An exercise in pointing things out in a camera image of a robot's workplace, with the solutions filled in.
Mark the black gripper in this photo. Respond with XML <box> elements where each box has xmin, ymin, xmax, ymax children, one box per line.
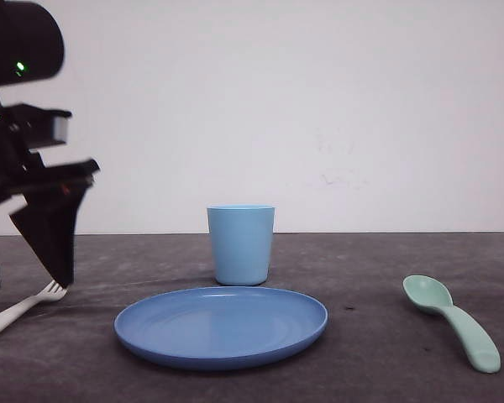
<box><xmin>0</xmin><ymin>102</ymin><xmax>100</xmax><ymax>288</ymax></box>

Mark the white plastic fork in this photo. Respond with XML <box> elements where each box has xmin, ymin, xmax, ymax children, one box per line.
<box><xmin>0</xmin><ymin>280</ymin><xmax>68</xmax><ymax>332</ymax></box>

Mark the light blue plastic cup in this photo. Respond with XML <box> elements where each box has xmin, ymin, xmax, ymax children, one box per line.
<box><xmin>207</xmin><ymin>205</ymin><xmax>275</xmax><ymax>285</ymax></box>

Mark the mint green plastic spoon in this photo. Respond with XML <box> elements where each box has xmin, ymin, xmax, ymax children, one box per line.
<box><xmin>402</xmin><ymin>275</ymin><xmax>501</xmax><ymax>374</ymax></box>

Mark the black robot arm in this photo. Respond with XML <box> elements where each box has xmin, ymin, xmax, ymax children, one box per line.
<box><xmin>0</xmin><ymin>1</ymin><xmax>99</xmax><ymax>288</ymax></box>

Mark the blue plastic plate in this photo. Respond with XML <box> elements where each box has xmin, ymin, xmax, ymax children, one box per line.
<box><xmin>114</xmin><ymin>286</ymin><xmax>328</xmax><ymax>371</ymax></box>

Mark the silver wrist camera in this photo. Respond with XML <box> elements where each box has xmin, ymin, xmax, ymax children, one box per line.
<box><xmin>50</xmin><ymin>116</ymin><xmax>69</xmax><ymax>145</ymax></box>

